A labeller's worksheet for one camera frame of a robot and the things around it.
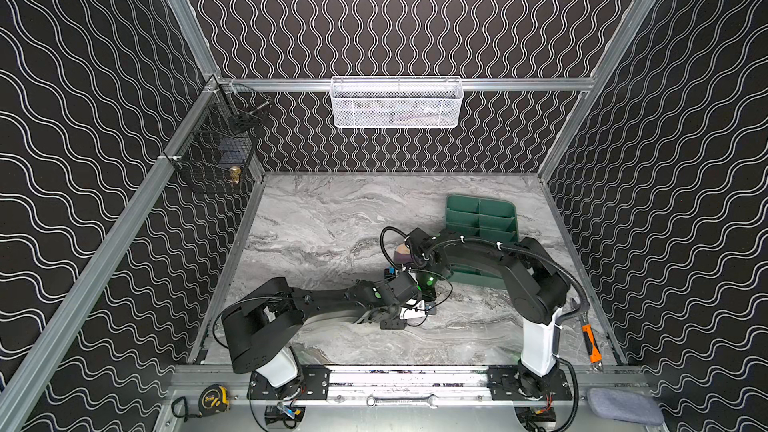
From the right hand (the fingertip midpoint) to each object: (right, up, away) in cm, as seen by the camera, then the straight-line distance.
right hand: (413, 302), depth 88 cm
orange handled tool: (+47, -8, -9) cm, 48 cm away
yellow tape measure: (-49, -17, -18) cm, 55 cm away
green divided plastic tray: (+24, +25, +12) cm, 37 cm away
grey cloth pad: (+47, -18, -19) cm, 54 cm away
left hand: (-1, -2, -5) cm, 5 cm away
